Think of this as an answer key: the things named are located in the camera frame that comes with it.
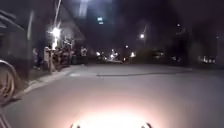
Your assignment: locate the grey asphalt road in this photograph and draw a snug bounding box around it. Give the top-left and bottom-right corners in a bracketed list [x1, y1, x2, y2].
[0, 63, 224, 128]

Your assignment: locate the group of people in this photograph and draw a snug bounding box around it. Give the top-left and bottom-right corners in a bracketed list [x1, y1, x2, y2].
[31, 44, 88, 73]

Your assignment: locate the robot's own part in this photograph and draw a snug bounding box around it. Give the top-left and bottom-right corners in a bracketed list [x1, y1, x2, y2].
[141, 122, 153, 128]
[69, 123, 82, 128]

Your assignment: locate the pale pavement strip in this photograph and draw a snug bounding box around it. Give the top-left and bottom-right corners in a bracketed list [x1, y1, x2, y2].
[13, 65, 81, 100]

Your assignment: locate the street lamp pole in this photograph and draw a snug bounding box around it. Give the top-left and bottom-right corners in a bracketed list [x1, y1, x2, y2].
[51, 0, 63, 51]

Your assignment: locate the yellow construction vehicle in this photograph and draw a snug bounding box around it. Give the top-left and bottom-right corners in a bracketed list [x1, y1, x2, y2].
[0, 59, 18, 106]

